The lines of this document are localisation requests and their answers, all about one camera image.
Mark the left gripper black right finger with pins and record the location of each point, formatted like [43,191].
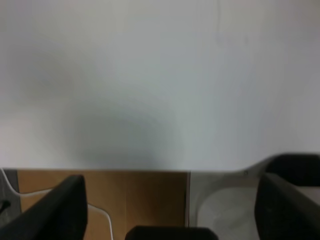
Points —
[281,212]

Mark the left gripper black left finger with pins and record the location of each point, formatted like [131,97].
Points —
[62,214]

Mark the black chair back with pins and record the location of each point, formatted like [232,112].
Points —
[299,169]

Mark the brown wooden board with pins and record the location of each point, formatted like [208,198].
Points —
[131,198]

